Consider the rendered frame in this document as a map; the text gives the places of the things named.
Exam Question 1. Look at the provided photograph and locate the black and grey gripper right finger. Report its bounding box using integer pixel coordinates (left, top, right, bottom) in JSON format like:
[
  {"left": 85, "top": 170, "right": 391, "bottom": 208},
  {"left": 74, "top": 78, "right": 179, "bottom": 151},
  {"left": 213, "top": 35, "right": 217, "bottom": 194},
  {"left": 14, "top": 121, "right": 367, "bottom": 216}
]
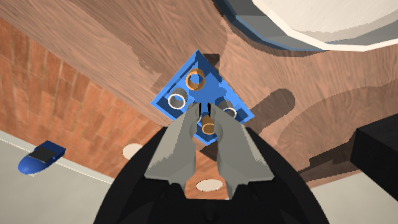
[{"left": 208, "top": 102, "right": 330, "bottom": 224}]

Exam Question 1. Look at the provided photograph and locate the bronze bushing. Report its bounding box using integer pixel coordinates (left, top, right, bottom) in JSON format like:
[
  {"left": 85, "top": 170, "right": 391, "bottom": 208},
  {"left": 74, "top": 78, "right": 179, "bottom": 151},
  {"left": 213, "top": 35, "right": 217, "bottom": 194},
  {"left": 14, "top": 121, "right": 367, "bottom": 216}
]
[
  {"left": 202, "top": 115, "right": 214, "bottom": 134},
  {"left": 186, "top": 68, "right": 205, "bottom": 91}
]

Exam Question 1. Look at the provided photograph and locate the blue square tray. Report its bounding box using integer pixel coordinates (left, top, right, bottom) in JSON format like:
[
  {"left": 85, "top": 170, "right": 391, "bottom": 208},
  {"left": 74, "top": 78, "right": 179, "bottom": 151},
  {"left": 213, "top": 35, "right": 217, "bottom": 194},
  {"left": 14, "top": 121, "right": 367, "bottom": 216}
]
[{"left": 151, "top": 49, "right": 254, "bottom": 145}]

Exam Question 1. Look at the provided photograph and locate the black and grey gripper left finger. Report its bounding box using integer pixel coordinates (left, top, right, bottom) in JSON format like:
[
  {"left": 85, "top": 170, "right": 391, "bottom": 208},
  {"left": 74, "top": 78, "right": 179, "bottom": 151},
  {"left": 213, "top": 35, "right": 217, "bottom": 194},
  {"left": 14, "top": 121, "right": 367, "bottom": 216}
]
[{"left": 93, "top": 102, "right": 201, "bottom": 224}]

